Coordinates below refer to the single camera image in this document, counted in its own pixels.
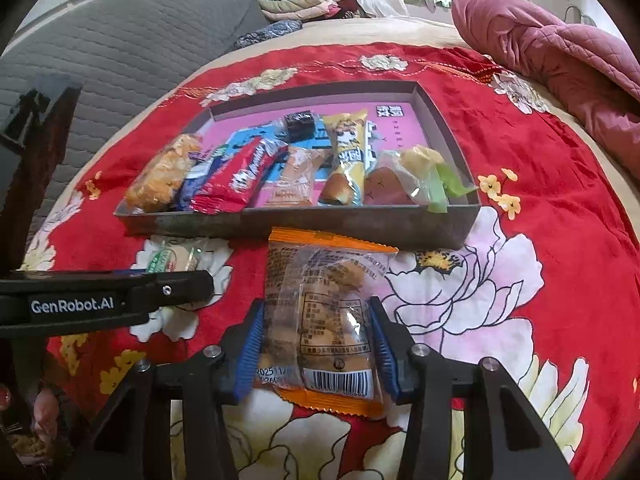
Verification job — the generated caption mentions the dark furniture piece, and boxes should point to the dark furniture piece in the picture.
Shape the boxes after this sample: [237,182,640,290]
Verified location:
[0,74,83,273]

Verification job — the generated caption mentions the red floral cloth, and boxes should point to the red floral cloth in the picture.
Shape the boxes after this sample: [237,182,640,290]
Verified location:
[22,42,640,480]

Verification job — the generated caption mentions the clear rice cracker packet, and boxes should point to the clear rice cracker packet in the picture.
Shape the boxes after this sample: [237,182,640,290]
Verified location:
[124,132,203,213]

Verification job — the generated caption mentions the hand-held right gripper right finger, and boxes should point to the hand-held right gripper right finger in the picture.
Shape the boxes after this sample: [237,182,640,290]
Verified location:
[367,296,576,480]

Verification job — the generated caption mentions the yellow snack packet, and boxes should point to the yellow snack packet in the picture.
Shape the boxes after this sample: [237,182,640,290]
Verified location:
[317,110,370,207]

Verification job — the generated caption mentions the pink quilt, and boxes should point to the pink quilt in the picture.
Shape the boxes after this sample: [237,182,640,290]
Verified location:
[451,0,640,181]

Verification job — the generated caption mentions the clear orange-edged snack packet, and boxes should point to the clear orange-edged snack packet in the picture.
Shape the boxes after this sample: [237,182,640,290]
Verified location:
[264,227,399,420]

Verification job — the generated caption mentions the red snack packet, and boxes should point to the red snack packet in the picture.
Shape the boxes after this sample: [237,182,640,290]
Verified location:
[191,137,288,215]

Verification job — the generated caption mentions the dark blue floral cloth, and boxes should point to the dark blue floral cloth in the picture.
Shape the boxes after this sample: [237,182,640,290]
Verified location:
[232,19,304,51]

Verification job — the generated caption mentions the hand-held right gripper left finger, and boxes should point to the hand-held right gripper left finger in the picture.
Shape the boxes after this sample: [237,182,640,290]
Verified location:
[75,299,267,480]

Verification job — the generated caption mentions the dark round candy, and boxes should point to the dark round candy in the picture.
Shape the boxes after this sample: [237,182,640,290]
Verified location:
[282,109,321,143]

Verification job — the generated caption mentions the shallow grey cardboard box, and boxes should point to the shallow grey cardboard box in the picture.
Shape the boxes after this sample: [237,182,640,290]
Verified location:
[113,80,482,251]

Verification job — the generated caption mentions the clear green-label snack packet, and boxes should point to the clear green-label snack packet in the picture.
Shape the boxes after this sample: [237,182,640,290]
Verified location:
[132,237,208,276]

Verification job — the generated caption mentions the pink book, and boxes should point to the pink book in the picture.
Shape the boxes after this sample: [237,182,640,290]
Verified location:
[200,100,426,206]

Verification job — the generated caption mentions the blue cookie packet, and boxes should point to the blue cookie packet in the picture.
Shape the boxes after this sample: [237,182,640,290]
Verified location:
[177,147,231,211]

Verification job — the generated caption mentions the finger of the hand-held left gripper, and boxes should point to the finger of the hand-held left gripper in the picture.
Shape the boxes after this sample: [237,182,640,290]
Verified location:
[145,269,215,311]

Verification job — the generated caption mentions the clear brown pastry packet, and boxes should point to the clear brown pastry packet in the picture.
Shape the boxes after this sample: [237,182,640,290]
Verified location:
[362,152,431,207]

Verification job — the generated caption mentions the light green snack bag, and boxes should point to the light green snack bag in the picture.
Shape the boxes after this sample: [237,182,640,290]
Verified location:
[395,145,478,213]

